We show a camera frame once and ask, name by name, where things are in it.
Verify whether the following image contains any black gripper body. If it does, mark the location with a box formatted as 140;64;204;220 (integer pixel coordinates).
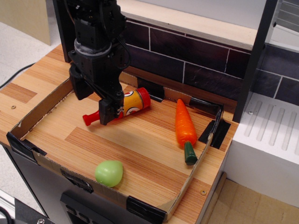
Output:
68;44;128;104

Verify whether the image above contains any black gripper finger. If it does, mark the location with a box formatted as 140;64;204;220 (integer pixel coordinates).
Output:
99;98;124;125
70;70;93;100

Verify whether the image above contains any red hot sauce bottle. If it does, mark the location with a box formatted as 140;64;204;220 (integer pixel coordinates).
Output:
83;87;151;126

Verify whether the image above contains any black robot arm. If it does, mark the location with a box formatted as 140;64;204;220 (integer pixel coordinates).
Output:
64;0;131;125

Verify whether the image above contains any cardboard fence with black tape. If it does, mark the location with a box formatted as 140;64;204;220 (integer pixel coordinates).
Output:
0;70;237;224

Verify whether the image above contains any green toy pear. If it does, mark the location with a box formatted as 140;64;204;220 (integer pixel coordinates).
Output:
95;160;123;187

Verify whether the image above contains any orange toy carrot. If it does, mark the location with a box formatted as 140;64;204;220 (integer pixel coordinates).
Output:
175;98;198;166

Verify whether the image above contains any light wooden shelf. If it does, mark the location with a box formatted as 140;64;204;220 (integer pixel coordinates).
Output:
117;0;257;50

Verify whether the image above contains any black toy oven panel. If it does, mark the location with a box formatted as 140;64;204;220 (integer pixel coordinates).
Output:
59;191;131;224

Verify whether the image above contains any white toy sink drainboard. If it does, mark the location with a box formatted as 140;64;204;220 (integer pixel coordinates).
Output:
224;93;299;207

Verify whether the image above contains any black cable on floor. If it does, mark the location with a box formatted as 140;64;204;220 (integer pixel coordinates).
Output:
0;62;36;90

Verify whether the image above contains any black vertical post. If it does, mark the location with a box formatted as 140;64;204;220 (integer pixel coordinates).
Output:
233;0;282;123

